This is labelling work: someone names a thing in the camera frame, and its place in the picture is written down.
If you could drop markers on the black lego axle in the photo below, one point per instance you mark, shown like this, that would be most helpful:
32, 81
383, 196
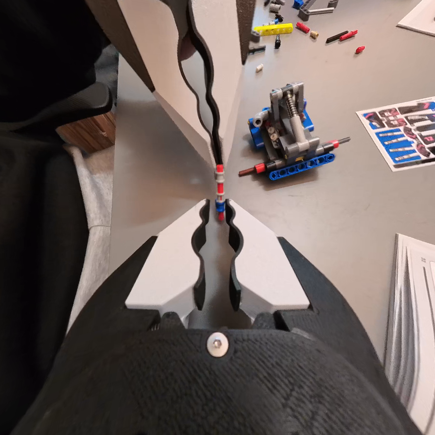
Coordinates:
336, 37

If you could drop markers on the wooden panel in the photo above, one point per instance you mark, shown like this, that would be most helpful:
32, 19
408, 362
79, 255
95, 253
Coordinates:
89, 133

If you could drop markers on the red lego axle assembly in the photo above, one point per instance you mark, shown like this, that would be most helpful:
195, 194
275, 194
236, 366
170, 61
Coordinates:
220, 185

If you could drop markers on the black office chair armrest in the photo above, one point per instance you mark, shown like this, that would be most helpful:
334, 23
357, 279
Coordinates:
88, 102

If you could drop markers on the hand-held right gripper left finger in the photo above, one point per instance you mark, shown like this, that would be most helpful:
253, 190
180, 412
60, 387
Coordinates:
161, 272

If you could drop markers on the light grey lego axle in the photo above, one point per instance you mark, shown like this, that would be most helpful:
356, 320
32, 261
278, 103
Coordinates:
321, 10

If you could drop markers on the dark grey angled lego beam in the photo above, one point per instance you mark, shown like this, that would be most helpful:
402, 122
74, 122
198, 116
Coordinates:
255, 35

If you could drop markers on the person's left hand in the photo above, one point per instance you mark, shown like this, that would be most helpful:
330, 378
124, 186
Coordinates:
187, 47

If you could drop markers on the closed lego instruction booklet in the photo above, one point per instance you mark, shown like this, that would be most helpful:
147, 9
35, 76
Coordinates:
418, 17

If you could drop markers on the long red lego pin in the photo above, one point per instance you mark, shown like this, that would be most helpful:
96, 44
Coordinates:
348, 35

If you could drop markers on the lego sticker sheet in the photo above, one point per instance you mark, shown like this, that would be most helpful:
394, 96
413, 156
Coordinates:
401, 136

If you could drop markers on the black lego pin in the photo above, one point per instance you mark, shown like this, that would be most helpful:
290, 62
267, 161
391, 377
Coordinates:
256, 51
278, 41

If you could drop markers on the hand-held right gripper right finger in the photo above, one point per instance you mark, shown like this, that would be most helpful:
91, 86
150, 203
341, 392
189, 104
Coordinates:
272, 272

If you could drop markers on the open lego instruction booklet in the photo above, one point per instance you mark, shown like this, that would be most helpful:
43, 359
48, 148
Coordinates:
414, 306

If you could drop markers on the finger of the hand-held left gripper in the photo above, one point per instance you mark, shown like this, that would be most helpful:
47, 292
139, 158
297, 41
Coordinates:
153, 44
226, 51

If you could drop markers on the blue lego connector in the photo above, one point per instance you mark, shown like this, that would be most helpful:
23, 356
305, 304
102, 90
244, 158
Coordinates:
298, 3

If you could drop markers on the yellow lego beam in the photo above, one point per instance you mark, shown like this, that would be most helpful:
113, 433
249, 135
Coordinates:
273, 29

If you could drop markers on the dark grey L-shaped lego beam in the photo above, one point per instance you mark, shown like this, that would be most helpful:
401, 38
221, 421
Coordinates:
303, 12

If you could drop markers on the grey and blue lego chassis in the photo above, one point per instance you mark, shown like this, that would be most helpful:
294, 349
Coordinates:
295, 136

